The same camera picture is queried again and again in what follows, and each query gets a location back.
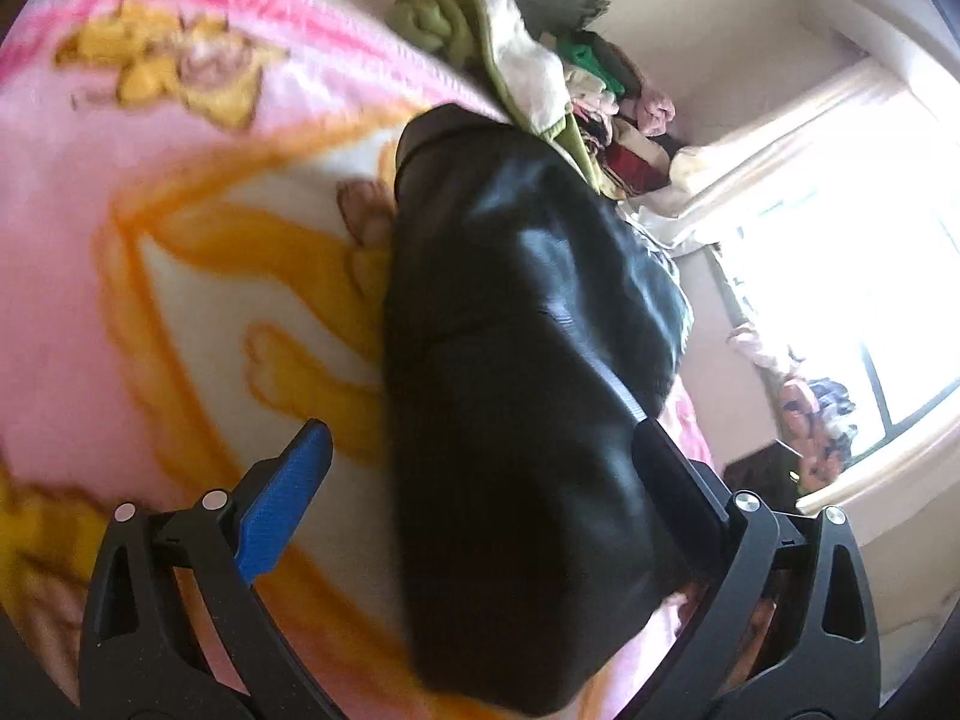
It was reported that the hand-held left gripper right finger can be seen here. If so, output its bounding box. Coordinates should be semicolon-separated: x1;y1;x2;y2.
632;418;882;720

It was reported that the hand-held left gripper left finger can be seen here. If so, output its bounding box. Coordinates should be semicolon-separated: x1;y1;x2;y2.
79;418;335;720

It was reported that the black leather jacket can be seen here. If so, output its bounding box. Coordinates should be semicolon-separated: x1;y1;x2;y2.
382;103;695;717

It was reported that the heap of printed clothes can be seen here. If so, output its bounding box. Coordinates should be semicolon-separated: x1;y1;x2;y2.
727;322;860;496

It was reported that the pile of mixed clothes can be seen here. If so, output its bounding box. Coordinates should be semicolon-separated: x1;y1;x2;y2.
559;30;691;202

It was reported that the dark box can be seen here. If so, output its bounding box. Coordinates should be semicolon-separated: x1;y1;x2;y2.
724;441;803;515

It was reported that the white windowsill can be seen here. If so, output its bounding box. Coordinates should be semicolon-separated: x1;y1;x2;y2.
795;420;960;522

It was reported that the window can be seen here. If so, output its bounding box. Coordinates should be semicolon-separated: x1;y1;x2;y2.
712;90;960;466

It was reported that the pink printed blanket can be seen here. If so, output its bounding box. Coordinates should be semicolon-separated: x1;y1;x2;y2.
0;0;721;720

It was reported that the white curtain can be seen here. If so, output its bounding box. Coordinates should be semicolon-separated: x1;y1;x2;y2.
637;60;931;250

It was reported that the green folded blanket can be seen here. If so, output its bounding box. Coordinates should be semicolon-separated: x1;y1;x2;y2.
390;0;488;61

